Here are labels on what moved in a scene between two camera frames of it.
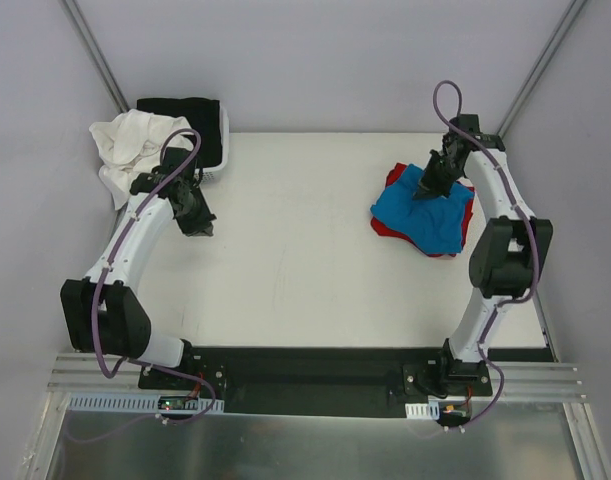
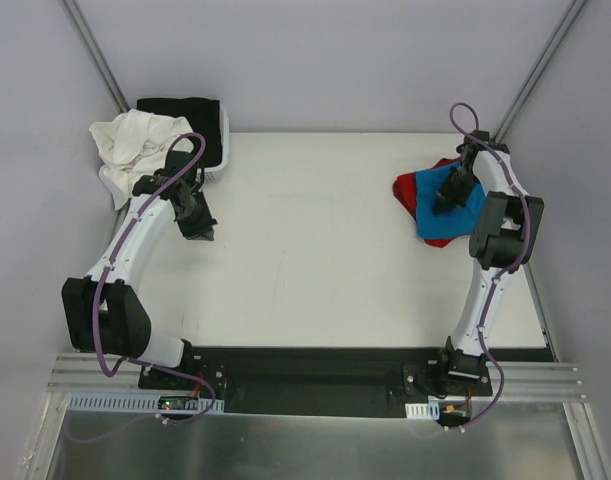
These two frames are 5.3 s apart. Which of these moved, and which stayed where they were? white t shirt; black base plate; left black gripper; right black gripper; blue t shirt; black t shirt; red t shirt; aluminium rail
Moved: red t shirt; right black gripper; blue t shirt
Stayed: black t shirt; aluminium rail; black base plate; left black gripper; white t shirt
